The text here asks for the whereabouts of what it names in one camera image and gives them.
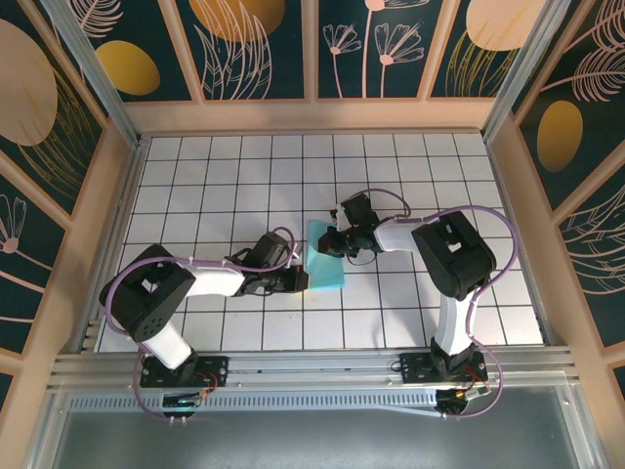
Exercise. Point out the light blue cloth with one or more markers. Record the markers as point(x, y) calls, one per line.
point(327, 276)

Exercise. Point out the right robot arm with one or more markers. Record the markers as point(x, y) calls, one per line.
point(454, 264)

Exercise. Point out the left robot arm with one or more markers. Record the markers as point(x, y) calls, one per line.
point(146, 303)

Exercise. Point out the grey metal sheet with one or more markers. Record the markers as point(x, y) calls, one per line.
point(312, 439)

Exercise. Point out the small circuit board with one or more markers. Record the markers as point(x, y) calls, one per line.
point(180, 401)
point(464, 395)

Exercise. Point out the framed leaf picture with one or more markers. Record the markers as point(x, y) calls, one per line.
point(234, 19)

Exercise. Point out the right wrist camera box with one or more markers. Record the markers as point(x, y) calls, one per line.
point(359, 210)

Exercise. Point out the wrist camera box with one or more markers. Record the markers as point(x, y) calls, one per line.
point(359, 210)
point(271, 250)

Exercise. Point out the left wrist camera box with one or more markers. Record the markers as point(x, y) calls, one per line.
point(271, 250)

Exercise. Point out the aluminium front rail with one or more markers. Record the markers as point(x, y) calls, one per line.
point(312, 364)

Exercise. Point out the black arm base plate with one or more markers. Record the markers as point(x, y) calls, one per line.
point(415, 369)
point(215, 371)

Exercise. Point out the pink flowers wall panel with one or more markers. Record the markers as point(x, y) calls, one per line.
point(405, 78)

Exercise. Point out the fern leaf wall panel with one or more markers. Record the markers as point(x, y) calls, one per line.
point(561, 137)

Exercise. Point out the aluminium frame post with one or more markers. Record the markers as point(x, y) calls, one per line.
point(102, 83)
point(525, 63)

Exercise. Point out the leaf outline wall panel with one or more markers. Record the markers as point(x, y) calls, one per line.
point(600, 254)

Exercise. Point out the single flower wall panel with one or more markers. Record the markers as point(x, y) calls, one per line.
point(24, 273)

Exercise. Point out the yellow oval wall panel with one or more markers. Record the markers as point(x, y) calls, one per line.
point(127, 68)

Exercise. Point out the small pale disc wall panel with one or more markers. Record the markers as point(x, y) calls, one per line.
point(498, 24)

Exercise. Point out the large pale disc wall panel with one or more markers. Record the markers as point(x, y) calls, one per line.
point(24, 88)

